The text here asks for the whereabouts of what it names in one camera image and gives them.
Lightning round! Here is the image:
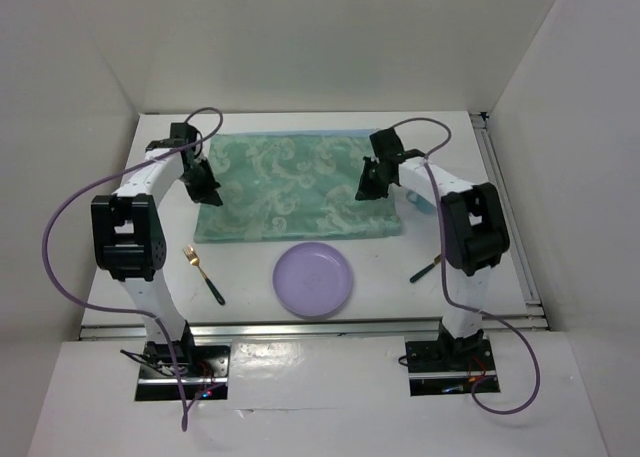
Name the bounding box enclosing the teal patterned satin cloth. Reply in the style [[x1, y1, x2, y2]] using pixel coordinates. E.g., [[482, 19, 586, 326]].
[[194, 129, 402, 244]]

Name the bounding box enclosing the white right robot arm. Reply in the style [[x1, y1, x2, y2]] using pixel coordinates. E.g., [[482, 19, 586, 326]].
[[356, 128, 510, 371]]

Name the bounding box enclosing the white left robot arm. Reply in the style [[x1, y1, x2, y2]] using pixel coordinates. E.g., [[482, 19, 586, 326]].
[[91, 122, 223, 376]]

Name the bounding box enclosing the blue cup white inside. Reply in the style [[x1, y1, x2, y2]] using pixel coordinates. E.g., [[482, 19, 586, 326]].
[[406, 191, 435, 215]]

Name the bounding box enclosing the lilac round plastic plate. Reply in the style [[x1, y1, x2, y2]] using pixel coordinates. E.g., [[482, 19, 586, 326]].
[[272, 242, 354, 319]]

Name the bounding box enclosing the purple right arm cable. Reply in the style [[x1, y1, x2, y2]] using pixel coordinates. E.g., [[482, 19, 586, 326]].
[[387, 117, 543, 417]]

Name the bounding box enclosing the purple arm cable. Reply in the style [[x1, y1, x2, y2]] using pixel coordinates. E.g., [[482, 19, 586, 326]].
[[387, 117, 543, 417], [41, 107, 224, 432]]

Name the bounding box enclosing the gold fork green handle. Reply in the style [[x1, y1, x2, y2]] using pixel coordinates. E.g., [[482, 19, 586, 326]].
[[183, 245, 226, 306]]

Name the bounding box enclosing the gold knife green handle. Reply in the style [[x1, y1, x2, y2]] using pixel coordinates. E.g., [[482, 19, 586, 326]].
[[409, 255, 441, 284]]

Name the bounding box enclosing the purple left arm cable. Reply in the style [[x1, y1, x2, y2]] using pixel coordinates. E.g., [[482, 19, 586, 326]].
[[41, 107, 224, 432]]

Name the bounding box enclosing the front aluminium rail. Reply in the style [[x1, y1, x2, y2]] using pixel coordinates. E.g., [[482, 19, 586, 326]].
[[77, 316, 551, 342]]

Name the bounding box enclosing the aluminium rail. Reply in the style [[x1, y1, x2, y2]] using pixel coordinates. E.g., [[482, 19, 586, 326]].
[[469, 112, 548, 328], [77, 316, 551, 342]]

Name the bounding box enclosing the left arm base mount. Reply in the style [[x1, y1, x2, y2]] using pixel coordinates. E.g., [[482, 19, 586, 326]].
[[120, 344, 231, 403]]

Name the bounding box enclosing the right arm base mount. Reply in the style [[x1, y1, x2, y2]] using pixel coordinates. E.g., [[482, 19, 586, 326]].
[[397, 339, 500, 397]]

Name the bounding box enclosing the right side aluminium rail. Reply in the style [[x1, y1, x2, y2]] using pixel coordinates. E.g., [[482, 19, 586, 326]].
[[469, 112, 548, 328]]

